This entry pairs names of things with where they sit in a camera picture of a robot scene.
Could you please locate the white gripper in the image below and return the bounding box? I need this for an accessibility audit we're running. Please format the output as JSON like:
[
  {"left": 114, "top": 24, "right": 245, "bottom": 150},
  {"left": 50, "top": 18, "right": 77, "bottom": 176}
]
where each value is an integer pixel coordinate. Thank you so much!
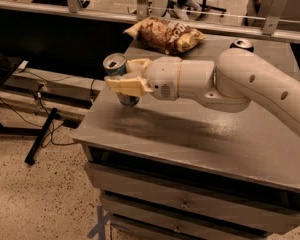
[{"left": 105, "top": 57, "right": 182, "bottom": 101}]

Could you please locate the red bull can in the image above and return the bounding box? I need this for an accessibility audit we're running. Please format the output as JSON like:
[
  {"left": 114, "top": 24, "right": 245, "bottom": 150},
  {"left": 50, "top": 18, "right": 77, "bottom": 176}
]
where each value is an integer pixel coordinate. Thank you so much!
[{"left": 103, "top": 53, "right": 139, "bottom": 107}]

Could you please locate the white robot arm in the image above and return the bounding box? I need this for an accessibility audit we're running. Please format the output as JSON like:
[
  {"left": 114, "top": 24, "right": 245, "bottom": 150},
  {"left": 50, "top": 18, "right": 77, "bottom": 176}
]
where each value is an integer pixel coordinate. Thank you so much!
[{"left": 105, "top": 48, "right": 300, "bottom": 137}]

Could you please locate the blue pepsi can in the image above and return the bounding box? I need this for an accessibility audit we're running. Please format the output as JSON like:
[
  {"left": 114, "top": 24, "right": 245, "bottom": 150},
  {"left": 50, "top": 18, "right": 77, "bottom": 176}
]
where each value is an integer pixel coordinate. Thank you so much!
[{"left": 230, "top": 38, "right": 254, "bottom": 52}]

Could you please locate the brown chip bag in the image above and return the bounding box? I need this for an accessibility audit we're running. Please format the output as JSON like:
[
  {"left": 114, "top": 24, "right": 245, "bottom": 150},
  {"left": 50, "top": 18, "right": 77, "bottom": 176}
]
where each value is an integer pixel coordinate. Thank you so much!
[{"left": 124, "top": 17, "right": 205, "bottom": 55}]

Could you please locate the black laptop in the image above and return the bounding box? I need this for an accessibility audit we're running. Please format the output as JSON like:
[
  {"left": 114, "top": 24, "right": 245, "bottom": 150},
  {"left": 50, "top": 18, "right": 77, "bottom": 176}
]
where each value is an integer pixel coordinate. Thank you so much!
[{"left": 0, "top": 54, "right": 23, "bottom": 86}]

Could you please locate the black table leg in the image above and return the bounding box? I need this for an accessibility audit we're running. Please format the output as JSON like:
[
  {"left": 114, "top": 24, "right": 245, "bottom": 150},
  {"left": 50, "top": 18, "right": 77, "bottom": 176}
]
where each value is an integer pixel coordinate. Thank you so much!
[{"left": 24, "top": 108, "right": 58, "bottom": 165}]

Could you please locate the top grey drawer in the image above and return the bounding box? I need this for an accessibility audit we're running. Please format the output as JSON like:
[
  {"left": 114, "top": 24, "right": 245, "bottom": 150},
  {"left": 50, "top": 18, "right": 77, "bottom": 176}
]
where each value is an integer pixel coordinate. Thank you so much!
[{"left": 85, "top": 163, "right": 300, "bottom": 235}]

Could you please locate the grey drawer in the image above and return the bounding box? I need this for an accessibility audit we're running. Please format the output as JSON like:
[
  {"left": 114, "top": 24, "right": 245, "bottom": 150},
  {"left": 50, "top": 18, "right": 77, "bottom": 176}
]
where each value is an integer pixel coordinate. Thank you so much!
[
  {"left": 85, "top": 163, "right": 300, "bottom": 235},
  {"left": 100, "top": 193, "right": 268, "bottom": 240}
]

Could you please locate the middle grey drawer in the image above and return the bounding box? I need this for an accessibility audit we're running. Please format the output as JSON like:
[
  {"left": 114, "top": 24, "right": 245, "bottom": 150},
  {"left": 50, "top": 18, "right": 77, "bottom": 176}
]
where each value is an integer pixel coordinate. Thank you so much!
[{"left": 100, "top": 193, "right": 268, "bottom": 240}]

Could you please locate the metal railing frame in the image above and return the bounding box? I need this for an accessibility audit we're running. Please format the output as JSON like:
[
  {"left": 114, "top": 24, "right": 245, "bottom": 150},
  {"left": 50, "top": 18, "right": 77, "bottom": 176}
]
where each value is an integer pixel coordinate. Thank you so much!
[{"left": 0, "top": 0, "right": 300, "bottom": 44}]

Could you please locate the black cable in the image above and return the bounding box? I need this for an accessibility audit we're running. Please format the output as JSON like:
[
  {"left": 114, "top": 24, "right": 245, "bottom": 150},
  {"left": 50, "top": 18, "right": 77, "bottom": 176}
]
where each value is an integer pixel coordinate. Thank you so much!
[{"left": 0, "top": 67, "right": 98, "bottom": 148}]

